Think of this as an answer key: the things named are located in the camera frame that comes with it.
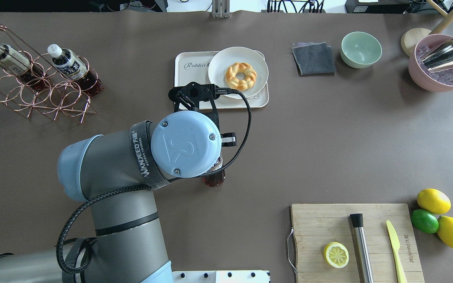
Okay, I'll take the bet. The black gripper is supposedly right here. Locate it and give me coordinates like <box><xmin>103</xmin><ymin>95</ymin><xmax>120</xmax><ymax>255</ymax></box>
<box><xmin>221</xmin><ymin>132</ymin><xmax>237</xmax><ymax>147</ymax></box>

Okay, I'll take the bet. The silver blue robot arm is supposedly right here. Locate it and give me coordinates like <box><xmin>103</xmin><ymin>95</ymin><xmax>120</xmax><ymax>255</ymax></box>
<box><xmin>0</xmin><ymin>110</ymin><xmax>237</xmax><ymax>283</ymax></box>

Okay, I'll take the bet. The cream serving tray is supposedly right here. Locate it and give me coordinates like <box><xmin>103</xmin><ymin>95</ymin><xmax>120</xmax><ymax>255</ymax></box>
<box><xmin>174</xmin><ymin>51</ymin><xmax>269</xmax><ymax>109</ymax></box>

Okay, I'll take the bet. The white plate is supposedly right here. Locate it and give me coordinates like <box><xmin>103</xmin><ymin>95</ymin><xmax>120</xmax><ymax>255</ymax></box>
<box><xmin>208</xmin><ymin>47</ymin><xmax>268</xmax><ymax>98</ymax></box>

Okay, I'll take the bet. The dark grey folded cloth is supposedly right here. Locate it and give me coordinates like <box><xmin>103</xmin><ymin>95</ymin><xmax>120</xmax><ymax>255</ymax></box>
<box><xmin>292</xmin><ymin>42</ymin><xmax>336</xmax><ymax>76</ymax></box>

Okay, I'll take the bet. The wooden cutting board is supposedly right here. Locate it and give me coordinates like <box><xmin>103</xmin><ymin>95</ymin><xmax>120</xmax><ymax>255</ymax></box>
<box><xmin>291</xmin><ymin>204</ymin><xmax>425</xmax><ymax>283</ymax></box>

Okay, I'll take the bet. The steel muddler black tip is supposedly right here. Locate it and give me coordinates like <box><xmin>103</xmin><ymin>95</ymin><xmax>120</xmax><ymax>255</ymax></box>
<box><xmin>350</xmin><ymin>213</ymin><xmax>374</xmax><ymax>283</ymax></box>

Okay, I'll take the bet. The half lemon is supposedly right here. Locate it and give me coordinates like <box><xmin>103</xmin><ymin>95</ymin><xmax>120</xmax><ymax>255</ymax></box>
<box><xmin>322</xmin><ymin>241</ymin><xmax>349</xmax><ymax>268</ymax></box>

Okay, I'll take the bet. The mint green bowl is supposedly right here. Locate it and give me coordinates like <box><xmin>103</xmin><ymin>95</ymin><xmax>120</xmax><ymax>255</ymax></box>
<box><xmin>340</xmin><ymin>31</ymin><xmax>382</xmax><ymax>68</ymax></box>

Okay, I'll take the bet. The yellow plastic knife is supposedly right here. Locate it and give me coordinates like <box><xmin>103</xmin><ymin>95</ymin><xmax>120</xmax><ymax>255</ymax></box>
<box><xmin>385</xmin><ymin>220</ymin><xmax>408</xmax><ymax>283</ymax></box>

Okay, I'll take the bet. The wooden cup tree stand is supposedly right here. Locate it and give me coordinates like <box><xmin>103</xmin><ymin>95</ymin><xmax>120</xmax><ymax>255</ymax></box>
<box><xmin>401</xmin><ymin>0</ymin><xmax>453</xmax><ymax>56</ymax></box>

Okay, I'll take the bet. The green lime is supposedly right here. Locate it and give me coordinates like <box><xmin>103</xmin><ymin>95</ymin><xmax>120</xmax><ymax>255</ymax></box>
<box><xmin>411</xmin><ymin>209</ymin><xmax>439</xmax><ymax>233</ymax></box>

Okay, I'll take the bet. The whole yellow lemon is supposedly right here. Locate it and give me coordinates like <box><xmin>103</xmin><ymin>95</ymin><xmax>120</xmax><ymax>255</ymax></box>
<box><xmin>416</xmin><ymin>188</ymin><xmax>451</xmax><ymax>215</ymax></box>

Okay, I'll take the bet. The pink bowl with ice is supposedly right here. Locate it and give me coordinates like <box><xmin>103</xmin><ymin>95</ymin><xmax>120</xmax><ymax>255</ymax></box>
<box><xmin>409</xmin><ymin>34</ymin><xmax>453</xmax><ymax>92</ymax></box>

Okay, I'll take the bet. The metal ice scoop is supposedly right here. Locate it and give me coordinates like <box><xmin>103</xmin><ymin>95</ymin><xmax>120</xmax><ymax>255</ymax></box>
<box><xmin>421</xmin><ymin>39</ymin><xmax>453</xmax><ymax>72</ymax></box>

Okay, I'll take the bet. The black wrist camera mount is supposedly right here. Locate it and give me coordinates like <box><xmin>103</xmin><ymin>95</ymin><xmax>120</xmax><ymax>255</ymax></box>
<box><xmin>168</xmin><ymin>82</ymin><xmax>225</xmax><ymax>128</ymax></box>

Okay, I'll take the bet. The braided pastry ring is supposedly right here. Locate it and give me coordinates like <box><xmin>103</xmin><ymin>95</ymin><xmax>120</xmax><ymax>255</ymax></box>
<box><xmin>225</xmin><ymin>62</ymin><xmax>258</xmax><ymax>91</ymax></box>

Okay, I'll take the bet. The aluminium frame post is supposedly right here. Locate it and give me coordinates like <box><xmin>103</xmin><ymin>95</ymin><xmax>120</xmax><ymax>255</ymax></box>
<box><xmin>212</xmin><ymin>0</ymin><xmax>231</xmax><ymax>18</ymax></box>

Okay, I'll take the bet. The copper wire bottle rack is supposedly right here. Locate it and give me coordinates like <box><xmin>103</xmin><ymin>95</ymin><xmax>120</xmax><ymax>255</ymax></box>
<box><xmin>0</xmin><ymin>24</ymin><xmax>103</xmax><ymax>124</ymax></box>

